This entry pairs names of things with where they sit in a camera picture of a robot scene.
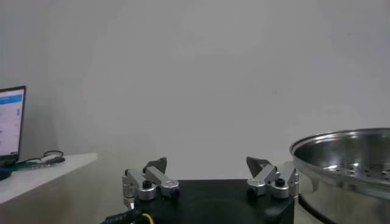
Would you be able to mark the small black device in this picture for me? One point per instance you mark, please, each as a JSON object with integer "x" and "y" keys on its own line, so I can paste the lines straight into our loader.
{"x": 56, "y": 160}

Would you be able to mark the white side table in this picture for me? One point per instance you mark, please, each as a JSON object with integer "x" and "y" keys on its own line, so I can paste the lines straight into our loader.
{"x": 45, "y": 176}

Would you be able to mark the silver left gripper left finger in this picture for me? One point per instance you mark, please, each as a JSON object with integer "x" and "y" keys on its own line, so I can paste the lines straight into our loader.
{"x": 158, "y": 178}

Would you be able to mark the black laptop with lit screen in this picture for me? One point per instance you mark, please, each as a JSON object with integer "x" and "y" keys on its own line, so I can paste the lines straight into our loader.
{"x": 10, "y": 121}

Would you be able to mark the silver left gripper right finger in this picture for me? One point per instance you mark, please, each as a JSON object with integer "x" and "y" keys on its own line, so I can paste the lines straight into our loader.
{"x": 265, "y": 175}

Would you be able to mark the stainless steel steamer basket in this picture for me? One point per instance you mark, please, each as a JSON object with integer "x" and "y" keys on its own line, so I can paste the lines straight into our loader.
{"x": 350, "y": 158}

